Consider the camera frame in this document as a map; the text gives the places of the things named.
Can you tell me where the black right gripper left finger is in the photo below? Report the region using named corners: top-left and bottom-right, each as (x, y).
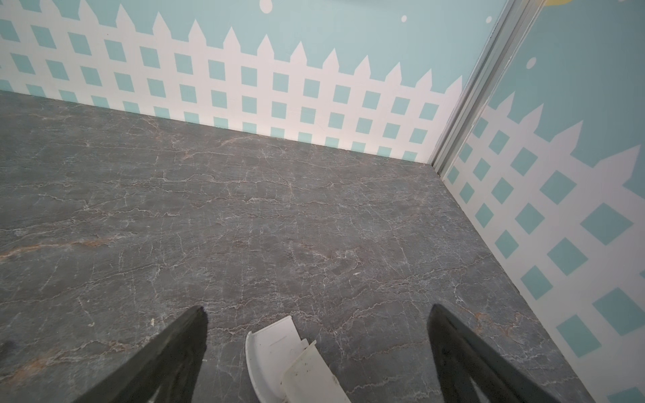
top-left (77, 306), bottom-right (208, 402)

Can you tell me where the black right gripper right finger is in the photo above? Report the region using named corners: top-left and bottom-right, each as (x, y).
top-left (428, 304), bottom-right (557, 402)

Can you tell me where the white battery cover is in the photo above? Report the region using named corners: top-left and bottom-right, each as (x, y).
top-left (245, 316), bottom-right (309, 402)
top-left (281, 342), bottom-right (350, 403)

